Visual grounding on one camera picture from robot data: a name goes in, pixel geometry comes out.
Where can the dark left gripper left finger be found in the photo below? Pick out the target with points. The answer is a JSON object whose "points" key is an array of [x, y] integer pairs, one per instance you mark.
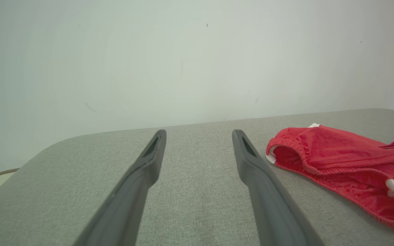
{"points": [[125, 205]]}

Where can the red shorts with white hems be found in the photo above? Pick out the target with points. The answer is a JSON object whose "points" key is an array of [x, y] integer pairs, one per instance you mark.
{"points": [[337, 153]]}

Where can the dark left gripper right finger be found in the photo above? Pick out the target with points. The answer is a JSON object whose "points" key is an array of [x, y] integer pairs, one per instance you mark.
{"points": [[272, 205]]}

